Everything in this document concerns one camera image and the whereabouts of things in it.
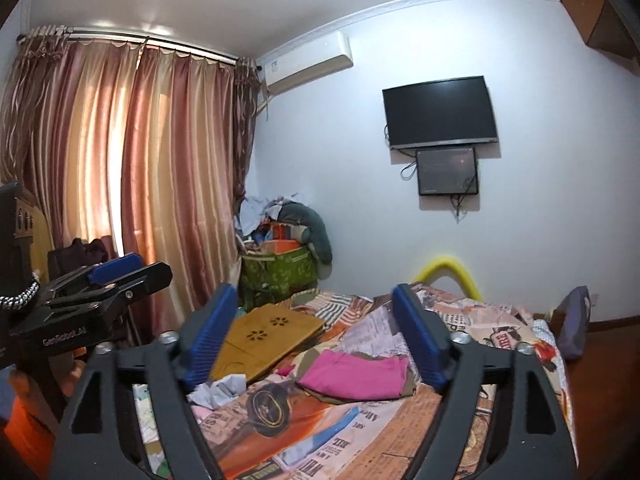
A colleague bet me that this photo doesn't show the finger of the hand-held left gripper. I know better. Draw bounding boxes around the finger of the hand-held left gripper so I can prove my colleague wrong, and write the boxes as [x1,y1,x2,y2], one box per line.
[37,253,146,307]
[7,261,174,361]

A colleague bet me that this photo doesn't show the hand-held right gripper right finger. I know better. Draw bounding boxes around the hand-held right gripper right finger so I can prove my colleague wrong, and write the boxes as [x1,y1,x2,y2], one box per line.
[391,283,581,480]

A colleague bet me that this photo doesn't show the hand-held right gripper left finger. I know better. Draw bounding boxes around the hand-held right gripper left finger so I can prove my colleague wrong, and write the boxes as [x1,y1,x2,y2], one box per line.
[47,282,239,480]

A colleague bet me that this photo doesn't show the pink pants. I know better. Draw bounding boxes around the pink pants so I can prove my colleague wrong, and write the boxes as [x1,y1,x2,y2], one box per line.
[296,350,410,402]

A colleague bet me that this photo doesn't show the dark maroon garment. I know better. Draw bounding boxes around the dark maroon garment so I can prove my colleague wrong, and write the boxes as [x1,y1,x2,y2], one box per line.
[47,237,121,277]

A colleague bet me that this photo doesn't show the crumpled white blue cloth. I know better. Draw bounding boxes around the crumpled white blue cloth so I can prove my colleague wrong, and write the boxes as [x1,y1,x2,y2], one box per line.
[187,374,247,409]

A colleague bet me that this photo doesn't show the wooden lap tray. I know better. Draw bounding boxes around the wooden lap tray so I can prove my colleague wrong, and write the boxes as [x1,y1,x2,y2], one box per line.
[210,305,325,383]

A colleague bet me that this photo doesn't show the yellow foam tube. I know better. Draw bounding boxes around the yellow foam tube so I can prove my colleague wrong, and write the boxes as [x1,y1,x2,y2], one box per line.
[411,256,482,301]

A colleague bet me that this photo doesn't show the green patterned storage box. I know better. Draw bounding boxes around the green patterned storage box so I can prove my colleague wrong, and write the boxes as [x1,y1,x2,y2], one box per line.
[241,245,321,307]

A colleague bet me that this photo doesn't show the striped brown curtain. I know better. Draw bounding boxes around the striped brown curtain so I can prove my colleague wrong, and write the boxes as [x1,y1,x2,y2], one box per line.
[0,25,261,356]

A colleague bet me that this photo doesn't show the printed newspaper pattern blanket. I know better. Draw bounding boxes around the printed newspaper pattern blanket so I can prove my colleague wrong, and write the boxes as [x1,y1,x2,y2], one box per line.
[132,282,581,480]

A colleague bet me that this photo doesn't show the orange box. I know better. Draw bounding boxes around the orange box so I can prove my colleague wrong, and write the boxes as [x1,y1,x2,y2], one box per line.
[262,239,304,256]

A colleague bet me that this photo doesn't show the pile of light clothes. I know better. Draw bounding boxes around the pile of light clothes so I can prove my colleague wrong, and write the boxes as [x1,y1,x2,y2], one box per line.
[235,192,301,251]

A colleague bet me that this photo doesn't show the blue grey bag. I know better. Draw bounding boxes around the blue grey bag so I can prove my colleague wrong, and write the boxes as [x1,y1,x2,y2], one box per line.
[556,286,592,361]

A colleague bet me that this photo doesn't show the orange object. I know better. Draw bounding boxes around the orange object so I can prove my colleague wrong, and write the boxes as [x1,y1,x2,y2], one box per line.
[0,370,57,463]

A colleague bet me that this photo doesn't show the curtain rod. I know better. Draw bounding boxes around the curtain rod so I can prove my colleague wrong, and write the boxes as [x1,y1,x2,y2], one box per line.
[17,29,264,72]

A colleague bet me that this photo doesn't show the white air conditioner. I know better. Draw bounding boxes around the white air conditioner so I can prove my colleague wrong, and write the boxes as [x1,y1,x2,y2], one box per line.
[257,31,354,96]

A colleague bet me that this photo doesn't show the brown wooden cabinet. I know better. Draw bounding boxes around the brown wooden cabinet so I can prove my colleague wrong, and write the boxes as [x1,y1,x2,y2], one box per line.
[560,0,640,61]

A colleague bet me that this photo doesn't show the small black wall monitor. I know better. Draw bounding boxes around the small black wall monitor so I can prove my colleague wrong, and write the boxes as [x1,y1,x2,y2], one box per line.
[416,146,480,196]

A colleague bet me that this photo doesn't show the large black wall television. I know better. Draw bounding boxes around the large black wall television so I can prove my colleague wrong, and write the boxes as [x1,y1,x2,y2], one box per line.
[382,76,500,151]

